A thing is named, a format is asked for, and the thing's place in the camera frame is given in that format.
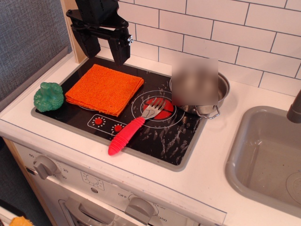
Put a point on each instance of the orange folded towel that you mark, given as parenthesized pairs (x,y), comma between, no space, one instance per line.
(104,90)

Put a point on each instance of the silver metal pot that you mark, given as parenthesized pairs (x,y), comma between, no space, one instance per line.
(200,93)

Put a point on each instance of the left grey oven knob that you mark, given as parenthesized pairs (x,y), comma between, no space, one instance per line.
(44,167)

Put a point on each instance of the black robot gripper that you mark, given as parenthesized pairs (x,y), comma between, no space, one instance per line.
(99,19)

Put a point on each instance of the yellow plush object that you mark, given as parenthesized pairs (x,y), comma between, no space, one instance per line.
(20,221)

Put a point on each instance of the white toy oven front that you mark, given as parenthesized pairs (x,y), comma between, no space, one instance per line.
(69,182)

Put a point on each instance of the red handled metal fork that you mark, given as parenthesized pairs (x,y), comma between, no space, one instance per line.
(124,136)

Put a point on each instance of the green toy broccoli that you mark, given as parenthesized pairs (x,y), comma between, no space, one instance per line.
(49,97)

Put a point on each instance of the grey toy faucet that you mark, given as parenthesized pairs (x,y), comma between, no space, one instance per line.
(294,112)

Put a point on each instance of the grey plastic sink basin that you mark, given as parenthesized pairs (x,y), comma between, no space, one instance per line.
(265,159)

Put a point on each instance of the grey oven knob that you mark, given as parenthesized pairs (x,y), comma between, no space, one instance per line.
(140,210)
(44,167)

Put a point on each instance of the right grey oven knob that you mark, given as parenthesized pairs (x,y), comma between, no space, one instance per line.
(140,210)

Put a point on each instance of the wooden side post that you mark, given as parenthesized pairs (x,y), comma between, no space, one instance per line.
(78,52)

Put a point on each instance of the grey oven door handle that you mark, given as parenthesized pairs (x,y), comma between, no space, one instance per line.
(86,213)

